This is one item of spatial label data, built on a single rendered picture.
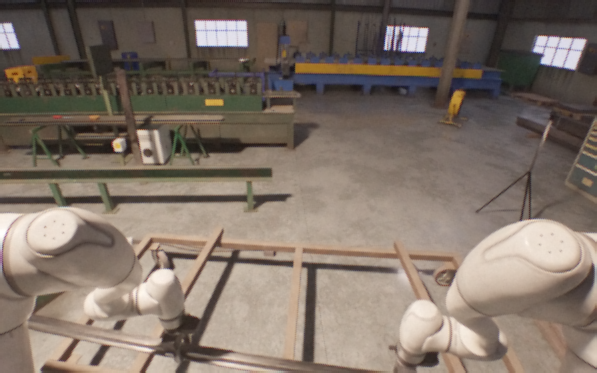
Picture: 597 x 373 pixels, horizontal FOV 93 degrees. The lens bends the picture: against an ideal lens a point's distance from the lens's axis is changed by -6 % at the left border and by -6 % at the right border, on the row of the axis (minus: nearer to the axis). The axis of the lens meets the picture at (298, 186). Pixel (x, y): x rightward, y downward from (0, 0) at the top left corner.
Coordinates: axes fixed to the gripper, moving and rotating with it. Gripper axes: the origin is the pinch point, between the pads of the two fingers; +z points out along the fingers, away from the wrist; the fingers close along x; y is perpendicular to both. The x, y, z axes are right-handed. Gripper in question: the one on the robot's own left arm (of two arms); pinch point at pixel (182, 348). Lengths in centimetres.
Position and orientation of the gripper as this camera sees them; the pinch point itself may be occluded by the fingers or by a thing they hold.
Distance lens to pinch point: 133.4
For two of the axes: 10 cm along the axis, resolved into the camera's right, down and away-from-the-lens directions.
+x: -1.3, 4.7, -8.7
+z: -0.3, 8.8, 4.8
